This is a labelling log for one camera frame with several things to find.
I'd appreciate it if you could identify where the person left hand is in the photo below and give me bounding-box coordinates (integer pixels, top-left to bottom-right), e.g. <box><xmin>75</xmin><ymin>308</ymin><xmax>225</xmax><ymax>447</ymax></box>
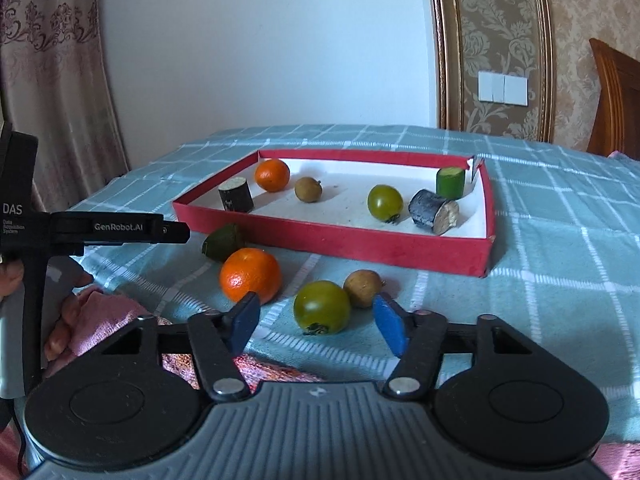
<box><xmin>1</xmin><ymin>257</ymin><xmax>92</xmax><ymax>378</ymax></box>

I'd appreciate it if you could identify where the wooden headboard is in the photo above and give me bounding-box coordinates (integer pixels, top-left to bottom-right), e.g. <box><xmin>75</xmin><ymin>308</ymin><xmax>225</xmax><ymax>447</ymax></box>
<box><xmin>587</xmin><ymin>38</ymin><xmax>640</xmax><ymax>160</ymax></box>

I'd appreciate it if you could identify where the brown longan fruit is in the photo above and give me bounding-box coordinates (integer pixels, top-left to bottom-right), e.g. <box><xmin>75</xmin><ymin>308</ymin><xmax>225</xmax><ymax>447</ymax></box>
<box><xmin>294</xmin><ymin>177</ymin><xmax>322</xmax><ymax>204</ymax></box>

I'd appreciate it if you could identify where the white wall switch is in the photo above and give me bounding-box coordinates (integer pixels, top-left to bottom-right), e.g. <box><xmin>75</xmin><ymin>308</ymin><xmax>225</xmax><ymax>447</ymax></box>
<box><xmin>477</xmin><ymin>72</ymin><xmax>528</xmax><ymax>106</ymax></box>

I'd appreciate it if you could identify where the small brown longan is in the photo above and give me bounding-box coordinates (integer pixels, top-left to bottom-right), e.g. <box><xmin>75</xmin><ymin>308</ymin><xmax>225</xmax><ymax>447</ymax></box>
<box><xmin>343</xmin><ymin>269</ymin><xmax>385</xmax><ymax>309</ymax></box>

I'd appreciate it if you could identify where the gold wall trim frame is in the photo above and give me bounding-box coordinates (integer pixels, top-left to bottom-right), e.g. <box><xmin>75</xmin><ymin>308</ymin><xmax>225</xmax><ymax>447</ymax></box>
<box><xmin>431</xmin><ymin>0</ymin><xmax>555</xmax><ymax>142</ymax></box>

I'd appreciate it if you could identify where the large orange tangerine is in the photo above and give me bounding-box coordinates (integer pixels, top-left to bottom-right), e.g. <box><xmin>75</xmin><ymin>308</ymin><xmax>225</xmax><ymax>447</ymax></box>
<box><xmin>219</xmin><ymin>247</ymin><xmax>282</xmax><ymax>304</ymax></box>

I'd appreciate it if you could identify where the green cucumber piece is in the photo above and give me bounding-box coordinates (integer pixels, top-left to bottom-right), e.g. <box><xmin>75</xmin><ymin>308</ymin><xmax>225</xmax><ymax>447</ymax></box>
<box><xmin>436</xmin><ymin>167</ymin><xmax>465</xmax><ymax>200</ymax></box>

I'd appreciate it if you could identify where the green tomato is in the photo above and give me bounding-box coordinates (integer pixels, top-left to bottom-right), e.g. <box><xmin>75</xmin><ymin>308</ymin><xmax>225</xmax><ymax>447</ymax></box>
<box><xmin>293</xmin><ymin>281</ymin><xmax>352</xmax><ymax>335</ymax></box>
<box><xmin>367</xmin><ymin>184</ymin><xmax>404</xmax><ymax>223</ymax></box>

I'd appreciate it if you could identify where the teal checked bed sheet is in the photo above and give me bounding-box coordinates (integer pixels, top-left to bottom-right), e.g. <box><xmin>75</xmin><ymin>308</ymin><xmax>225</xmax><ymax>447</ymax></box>
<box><xmin>72</xmin><ymin>125</ymin><xmax>639</xmax><ymax>442</ymax></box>

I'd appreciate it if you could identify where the small orange tangerine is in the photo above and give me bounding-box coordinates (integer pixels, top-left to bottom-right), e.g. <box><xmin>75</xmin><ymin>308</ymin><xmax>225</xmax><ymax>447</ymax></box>
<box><xmin>254</xmin><ymin>158</ymin><xmax>291</xmax><ymax>193</ymax></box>

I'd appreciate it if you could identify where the pink cloth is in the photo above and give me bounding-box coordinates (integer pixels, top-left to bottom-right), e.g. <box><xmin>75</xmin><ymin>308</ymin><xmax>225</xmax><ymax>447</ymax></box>
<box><xmin>44</xmin><ymin>284</ymin><xmax>321</xmax><ymax>391</ymax></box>

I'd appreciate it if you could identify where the red shallow cardboard box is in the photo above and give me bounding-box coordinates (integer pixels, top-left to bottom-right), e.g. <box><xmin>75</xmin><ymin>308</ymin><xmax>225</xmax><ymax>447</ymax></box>
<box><xmin>174</xmin><ymin>148</ymin><xmax>496</xmax><ymax>278</ymax></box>

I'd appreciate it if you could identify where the patterned curtain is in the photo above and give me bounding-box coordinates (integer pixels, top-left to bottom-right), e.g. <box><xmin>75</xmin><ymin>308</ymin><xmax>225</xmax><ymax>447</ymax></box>
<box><xmin>1</xmin><ymin>0</ymin><xmax>128</xmax><ymax>211</ymax></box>

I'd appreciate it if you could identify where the green avocado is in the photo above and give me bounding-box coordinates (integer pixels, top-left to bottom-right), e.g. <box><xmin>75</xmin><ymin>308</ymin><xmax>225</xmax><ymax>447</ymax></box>
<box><xmin>201</xmin><ymin>223</ymin><xmax>245</xmax><ymax>263</ymax></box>

